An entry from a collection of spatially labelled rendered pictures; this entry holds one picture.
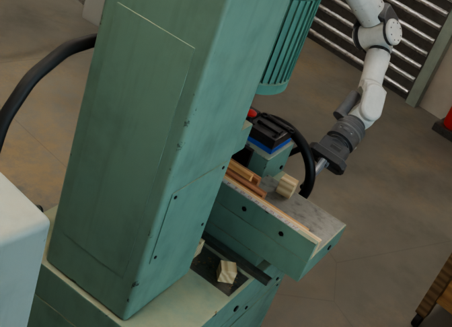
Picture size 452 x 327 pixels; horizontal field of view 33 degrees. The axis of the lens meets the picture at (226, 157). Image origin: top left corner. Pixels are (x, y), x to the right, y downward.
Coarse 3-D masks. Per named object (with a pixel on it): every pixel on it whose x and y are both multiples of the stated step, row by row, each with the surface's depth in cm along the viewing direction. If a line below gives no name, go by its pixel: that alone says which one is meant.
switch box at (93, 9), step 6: (90, 0) 128; (96, 0) 127; (102, 0) 126; (84, 6) 129; (90, 6) 128; (96, 6) 127; (102, 6) 127; (84, 12) 129; (90, 12) 129; (96, 12) 128; (84, 18) 130; (90, 18) 129; (96, 18) 128; (96, 24) 129
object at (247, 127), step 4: (244, 124) 168; (248, 124) 168; (252, 124) 169; (244, 128) 167; (248, 128) 168; (244, 132) 167; (248, 132) 169; (240, 136) 167; (244, 136) 169; (240, 140) 168; (244, 140) 170; (236, 144) 167; (240, 144) 169; (244, 144) 172; (236, 148) 169; (240, 148) 171; (236, 152) 170
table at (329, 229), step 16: (272, 192) 180; (224, 208) 170; (288, 208) 177; (304, 208) 179; (224, 224) 171; (240, 224) 169; (304, 224) 173; (320, 224) 175; (336, 224) 177; (240, 240) 170; (256, 240) 168; (272, 240) 165; (336, 240) 178; (272, 256) 167; (288, 256) 164; (320, 256) 172; (288, 272) 166; (304, 272) 166
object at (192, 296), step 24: (48, 216) 165; (48, 240) 159; (48, 264) 153; (192, 264) 166; (216, 264) 168; (264, 264) 173; (48, 288) 154; (72, 288) 150; (168, 288) 158; (192, 288) 160; (216, 288) 162; (240, 288) 164; (72, 312) 153; (96, 312) 148; (144, 312) 150; (168, 312) 152; (192, 312) 154; (216, 312) 156
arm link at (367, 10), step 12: (348, 0) 216; (360, 0) 214; (372, 0) 215; (360, 12) 218; (372, 12) 217; (384, 12) 218; (360, 24) 224; (372, 24) 220; (384, 24) 218; (396, 24) 220; (384, 36) 218; (396, 36) 220
